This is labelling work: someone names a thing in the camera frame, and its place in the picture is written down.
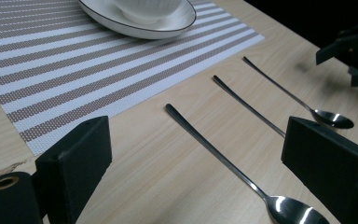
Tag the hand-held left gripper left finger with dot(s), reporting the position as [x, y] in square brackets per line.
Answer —
[74, 161]

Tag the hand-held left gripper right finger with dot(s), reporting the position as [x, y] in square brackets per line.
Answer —
[329, 165]

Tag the large steel spoon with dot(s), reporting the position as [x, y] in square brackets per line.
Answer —
[217, 155]

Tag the white plate with dark rim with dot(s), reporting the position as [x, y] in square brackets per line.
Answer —
[155, 28]

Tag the white ribbed bowl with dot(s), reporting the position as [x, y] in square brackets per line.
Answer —
[146, 11]

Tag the small steel spoon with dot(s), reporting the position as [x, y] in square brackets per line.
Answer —
[332, 118]

